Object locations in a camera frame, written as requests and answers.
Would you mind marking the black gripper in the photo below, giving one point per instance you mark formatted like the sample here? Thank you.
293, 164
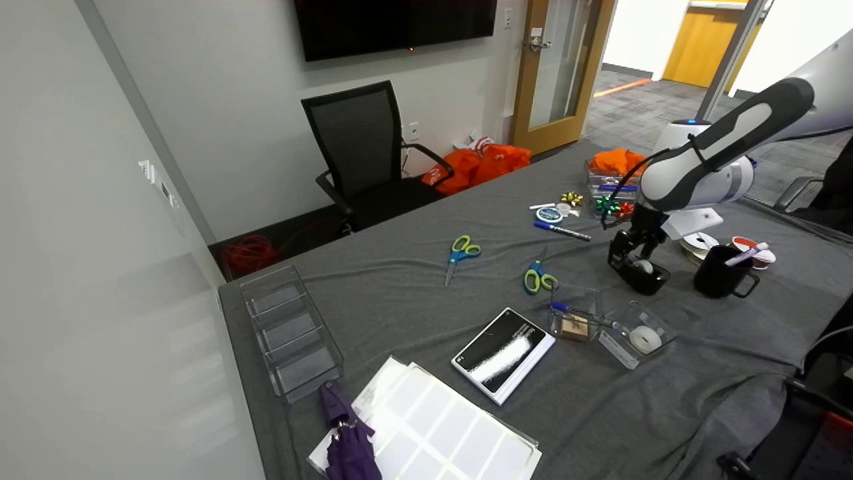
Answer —
645, 225

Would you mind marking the dark sleeved person forearm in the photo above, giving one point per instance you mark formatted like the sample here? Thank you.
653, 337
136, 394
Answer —
840, 188

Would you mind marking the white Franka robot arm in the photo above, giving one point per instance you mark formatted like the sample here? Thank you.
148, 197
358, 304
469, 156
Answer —
737, 133

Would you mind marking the black mug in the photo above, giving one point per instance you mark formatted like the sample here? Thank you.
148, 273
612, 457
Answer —
714, 276

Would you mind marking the red gift bow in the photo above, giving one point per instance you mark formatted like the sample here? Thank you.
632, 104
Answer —
626, 212

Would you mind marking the long clear bow box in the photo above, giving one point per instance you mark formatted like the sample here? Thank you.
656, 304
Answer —
614, 212

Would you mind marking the green gift bow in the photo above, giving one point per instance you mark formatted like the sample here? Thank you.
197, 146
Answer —
606, 205

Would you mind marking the clear box under orange cloth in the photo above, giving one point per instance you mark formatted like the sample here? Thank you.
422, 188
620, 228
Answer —
608, 188

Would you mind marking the blue pen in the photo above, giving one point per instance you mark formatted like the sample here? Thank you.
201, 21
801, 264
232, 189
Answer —
561, 230

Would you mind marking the yellow gift bow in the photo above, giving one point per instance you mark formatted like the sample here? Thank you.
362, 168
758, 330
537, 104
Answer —
572, 197

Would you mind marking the clear box with white roll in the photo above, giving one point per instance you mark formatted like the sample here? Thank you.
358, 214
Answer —
644, 337

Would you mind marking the crumpled orange cloth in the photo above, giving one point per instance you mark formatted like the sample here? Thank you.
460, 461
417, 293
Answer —
614, 164

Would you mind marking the blue and white ribbon roll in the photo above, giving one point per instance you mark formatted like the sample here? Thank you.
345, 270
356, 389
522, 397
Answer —
552, 212

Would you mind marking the small box with brown item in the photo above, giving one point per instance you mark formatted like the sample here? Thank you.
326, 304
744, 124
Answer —
573, 325

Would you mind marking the red and white ribbon spool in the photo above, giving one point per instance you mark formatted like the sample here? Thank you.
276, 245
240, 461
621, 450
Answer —
752, 250

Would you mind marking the orange bag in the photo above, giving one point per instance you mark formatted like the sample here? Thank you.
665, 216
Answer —
481, 164

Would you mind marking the wooden door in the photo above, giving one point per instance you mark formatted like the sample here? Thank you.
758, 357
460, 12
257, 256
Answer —
526, 80

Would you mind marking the grey tablecloth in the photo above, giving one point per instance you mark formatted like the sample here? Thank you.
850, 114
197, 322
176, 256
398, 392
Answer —
426, 309

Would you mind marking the black mesh office chair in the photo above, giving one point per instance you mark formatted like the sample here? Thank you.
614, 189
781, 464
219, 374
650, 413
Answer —
356, 133

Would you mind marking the purple cloth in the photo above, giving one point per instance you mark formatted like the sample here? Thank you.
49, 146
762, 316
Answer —
348, 441

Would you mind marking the clear plastic tray organizer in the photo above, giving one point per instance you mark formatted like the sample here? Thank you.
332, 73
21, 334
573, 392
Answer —
289, 334

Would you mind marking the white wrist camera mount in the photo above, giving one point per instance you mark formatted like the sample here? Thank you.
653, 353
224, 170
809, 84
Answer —
693, 221

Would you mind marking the silver glass partition frame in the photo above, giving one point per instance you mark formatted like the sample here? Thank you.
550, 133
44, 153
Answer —
728, 53

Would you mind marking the black wall television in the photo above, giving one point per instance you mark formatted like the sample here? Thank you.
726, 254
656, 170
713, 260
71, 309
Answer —
389, 21

